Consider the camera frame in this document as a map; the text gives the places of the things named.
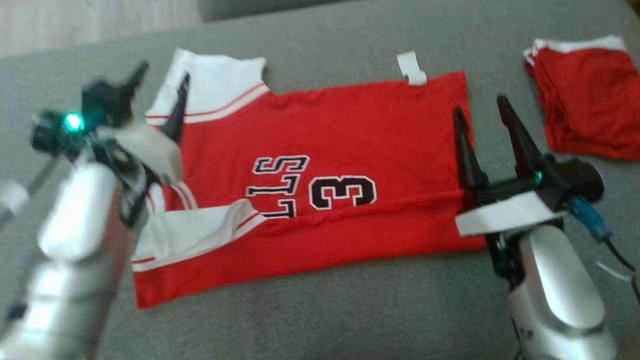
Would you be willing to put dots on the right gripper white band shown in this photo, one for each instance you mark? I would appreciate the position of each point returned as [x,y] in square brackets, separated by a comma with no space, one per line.
[505,215]

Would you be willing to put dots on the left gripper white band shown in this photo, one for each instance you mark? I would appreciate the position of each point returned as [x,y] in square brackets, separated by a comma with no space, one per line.
[150,155]

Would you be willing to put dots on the red shorts white stripe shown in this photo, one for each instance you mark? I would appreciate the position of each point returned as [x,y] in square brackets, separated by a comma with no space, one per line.
[590,100]

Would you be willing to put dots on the red white basketball jersey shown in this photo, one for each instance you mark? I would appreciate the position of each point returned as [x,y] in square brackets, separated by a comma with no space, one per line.
[350,130]

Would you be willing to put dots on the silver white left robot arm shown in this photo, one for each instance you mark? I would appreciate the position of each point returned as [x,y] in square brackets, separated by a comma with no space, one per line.
[70,260]

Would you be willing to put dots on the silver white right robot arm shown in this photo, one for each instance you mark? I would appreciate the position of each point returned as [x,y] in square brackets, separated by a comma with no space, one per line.
[560,295]

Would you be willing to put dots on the small grey sofa seat cushion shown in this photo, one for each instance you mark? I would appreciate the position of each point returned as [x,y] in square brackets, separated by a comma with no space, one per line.
[250,7]

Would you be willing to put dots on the large grey sofa seat cushion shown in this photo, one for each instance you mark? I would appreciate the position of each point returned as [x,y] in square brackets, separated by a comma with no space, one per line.
[350,330]

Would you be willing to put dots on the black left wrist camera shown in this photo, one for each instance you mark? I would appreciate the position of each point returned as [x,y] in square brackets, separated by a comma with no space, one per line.
[95,110]

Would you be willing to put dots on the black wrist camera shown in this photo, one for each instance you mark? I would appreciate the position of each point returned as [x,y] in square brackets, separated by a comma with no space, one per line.
[575,180]
[95,110]

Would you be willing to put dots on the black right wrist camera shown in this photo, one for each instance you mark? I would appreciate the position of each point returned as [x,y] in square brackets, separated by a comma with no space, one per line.
[575,180]

